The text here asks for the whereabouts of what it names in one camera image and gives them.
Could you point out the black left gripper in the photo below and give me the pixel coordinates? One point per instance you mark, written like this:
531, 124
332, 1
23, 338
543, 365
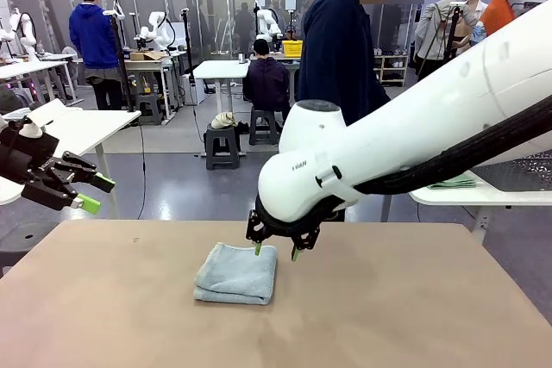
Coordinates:
26, 157

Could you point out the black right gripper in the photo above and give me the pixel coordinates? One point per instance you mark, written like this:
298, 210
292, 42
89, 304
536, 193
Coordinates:
284, 229

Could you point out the blue-grey towel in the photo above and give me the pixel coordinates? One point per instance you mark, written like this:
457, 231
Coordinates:
237, 273

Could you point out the green towel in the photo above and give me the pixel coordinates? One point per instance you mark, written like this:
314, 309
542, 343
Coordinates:
453, 182

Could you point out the grey woven plastic basket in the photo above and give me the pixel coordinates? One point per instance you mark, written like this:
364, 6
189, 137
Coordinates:
517, 176

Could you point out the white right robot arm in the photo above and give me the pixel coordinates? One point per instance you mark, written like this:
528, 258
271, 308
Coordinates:
431, 126

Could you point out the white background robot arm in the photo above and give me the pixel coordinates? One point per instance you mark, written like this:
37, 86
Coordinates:
267, 23
23, 29
157, 32

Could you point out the grey round seat stool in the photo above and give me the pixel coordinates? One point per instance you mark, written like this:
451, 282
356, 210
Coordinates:
26, 236

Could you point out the clear plastic bin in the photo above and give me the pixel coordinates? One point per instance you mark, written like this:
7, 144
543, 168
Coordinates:
15, 113

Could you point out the grey plastic stool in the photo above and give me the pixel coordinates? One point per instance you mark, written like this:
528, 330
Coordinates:
263, 126
222, 148

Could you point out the grey step stool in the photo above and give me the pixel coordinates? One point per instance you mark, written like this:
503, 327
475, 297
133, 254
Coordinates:
148, 107

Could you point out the long white background table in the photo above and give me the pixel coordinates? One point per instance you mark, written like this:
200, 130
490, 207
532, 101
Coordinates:
26, 68

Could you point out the beige cloth bag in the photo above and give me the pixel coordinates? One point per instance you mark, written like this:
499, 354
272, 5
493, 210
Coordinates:
223, 120

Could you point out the white workbench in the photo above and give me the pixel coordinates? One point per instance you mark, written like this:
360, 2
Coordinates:
151, 67

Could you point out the man in blue hoodie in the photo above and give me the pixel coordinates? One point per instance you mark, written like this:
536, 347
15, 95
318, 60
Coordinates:
92, 40

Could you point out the open cardboard box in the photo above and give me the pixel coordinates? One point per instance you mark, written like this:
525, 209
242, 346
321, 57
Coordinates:
146, 56

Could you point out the seated person dark hoodie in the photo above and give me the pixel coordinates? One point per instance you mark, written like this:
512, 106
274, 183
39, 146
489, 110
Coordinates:
267, 79

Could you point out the white standing desk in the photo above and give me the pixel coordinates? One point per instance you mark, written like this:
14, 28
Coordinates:
220, 68

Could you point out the person in navy jacket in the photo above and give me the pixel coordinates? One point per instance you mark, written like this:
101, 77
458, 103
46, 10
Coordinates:
328, 62

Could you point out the thin black pole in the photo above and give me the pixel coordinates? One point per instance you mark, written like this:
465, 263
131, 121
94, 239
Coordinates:
187, 40

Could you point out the yellow plastic crate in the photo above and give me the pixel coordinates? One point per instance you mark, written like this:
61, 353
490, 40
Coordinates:
291, 48

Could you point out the wooden shoe shelf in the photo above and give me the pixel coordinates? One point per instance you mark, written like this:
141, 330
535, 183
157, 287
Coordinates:
392, 70

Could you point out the dark clothed person behind glass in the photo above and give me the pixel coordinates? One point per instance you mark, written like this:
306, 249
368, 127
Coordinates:
244, 25

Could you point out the mannequin in grey shirt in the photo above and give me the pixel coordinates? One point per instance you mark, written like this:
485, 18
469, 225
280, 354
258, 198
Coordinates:
435, 32

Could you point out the figure in blue patterned dress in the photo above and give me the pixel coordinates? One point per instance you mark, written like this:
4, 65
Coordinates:
476, 27

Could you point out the mannequin orange top beige cap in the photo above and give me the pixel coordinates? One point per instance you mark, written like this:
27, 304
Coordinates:
500, 14

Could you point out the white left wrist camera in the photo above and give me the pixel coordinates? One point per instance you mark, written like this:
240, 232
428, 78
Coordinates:
45, 114

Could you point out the black pole with white camera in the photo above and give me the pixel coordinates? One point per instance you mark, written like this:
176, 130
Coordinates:
123, 66

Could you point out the black tripod with white camera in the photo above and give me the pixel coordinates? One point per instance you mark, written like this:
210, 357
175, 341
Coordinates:
449, 36

